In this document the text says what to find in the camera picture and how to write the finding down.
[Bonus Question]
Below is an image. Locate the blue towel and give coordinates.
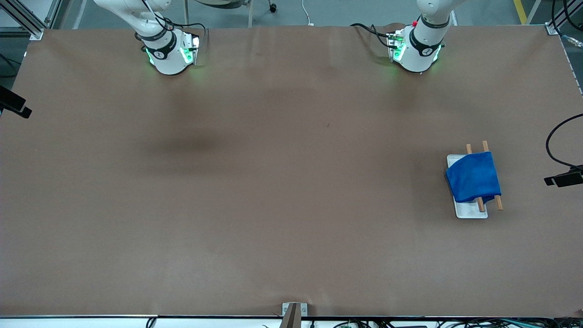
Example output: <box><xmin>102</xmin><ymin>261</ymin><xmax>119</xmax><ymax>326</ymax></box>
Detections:
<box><xmin>445</xmin><ymin>152</ymin><xmax>502</xmax><ymax>204</ymax></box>

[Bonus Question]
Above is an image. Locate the white rack with wooden bars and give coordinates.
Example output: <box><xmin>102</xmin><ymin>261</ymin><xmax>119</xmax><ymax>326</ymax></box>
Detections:
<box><xmin>446</xmin><ymin>140</ymin><xmax>504</xmax><ymax>219</ymax></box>

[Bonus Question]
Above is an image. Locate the chair with wooden legs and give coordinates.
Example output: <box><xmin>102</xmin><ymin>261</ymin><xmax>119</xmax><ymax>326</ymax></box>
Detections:
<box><xmin>184</xmin><ymin>0</ymin><xmax>255</xmax><ymax>28</ymax></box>

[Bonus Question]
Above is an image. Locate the brown table cover sheet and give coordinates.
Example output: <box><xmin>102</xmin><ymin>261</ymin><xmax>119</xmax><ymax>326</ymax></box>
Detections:
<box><xmin>0</xmin><ymin>24</ymin><xmax>583</xmax><ymax>318</ymax></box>

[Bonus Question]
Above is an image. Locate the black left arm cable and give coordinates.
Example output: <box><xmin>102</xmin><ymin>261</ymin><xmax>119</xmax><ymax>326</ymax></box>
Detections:
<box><xmin>546</xmin><ymin>0</ymin><xmax>583</xmax><ymax>173</ymax></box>

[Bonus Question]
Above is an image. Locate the aluminium frame post with bracket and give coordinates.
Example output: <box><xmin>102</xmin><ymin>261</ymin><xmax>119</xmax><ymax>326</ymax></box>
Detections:
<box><xmin>545</xmin><ymin>0</ymin><xmax>583</xmax><ymax>36</ymax></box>
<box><xmin>0</xmin><ymin>0</ymin><xmax>44</xmax><ymax>41</ymax></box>

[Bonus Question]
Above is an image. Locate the black right base cable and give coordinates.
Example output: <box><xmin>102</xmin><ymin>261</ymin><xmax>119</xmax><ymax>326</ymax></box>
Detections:
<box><xmin>134</xmin><ymin>0</ymin><xmax>208</xmax><ymax>46</ymax></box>

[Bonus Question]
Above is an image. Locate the black base cable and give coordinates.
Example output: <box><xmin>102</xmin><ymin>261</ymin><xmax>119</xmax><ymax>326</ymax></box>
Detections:
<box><xmin>350</xmin><ymin>23</ymin><xmax>401</xmax><ymax>48</ymax></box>
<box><xmin>134</xmin><ymin>0</ymin><xmax>208</xmax><ymax>46</ymax></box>

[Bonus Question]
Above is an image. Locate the black left base cable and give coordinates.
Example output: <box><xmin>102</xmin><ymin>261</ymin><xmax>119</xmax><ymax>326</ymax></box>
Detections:
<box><xmin>350</xmin><ymin>23</ymin><xmax>401</xmax><ymax>48</ymax></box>

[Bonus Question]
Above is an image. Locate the grey metal bracket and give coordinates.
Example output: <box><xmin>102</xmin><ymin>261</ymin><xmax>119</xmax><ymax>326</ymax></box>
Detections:
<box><xmin>282</xmin><ymin>302</ymin><xmax>308</xmax><ymax>317</ymax></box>

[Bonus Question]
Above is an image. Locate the dark camera post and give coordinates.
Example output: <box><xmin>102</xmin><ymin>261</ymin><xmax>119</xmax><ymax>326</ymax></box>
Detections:
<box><xmin>279</xmin><ymin>303</ymin><xmax>302</xmax><ymax>328</ymax></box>

